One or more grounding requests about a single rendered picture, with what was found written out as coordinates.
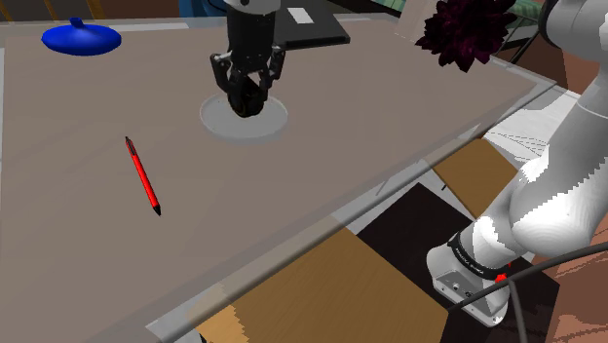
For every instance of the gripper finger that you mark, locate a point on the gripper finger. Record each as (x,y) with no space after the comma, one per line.
(219,71)
(274,66)

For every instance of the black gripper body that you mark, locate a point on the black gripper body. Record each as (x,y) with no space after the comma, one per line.
(250,38)

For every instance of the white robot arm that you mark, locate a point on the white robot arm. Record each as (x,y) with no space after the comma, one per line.
(546,213)

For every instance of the black round cup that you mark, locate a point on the black round cup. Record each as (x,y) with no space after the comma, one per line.
(247,102)

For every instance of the black laptop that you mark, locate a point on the black laptop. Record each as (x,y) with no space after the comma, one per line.
(308,28)

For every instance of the grey round plate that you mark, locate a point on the grey round plate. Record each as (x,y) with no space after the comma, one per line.
(275,121)

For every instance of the red pen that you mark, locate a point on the red pen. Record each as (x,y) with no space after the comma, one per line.
(142,176)

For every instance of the blue flat vase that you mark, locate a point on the blue flat vase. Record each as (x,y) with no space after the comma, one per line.
(80,39)

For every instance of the dark purple flower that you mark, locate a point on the dark purple flower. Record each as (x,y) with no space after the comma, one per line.
(463,33)

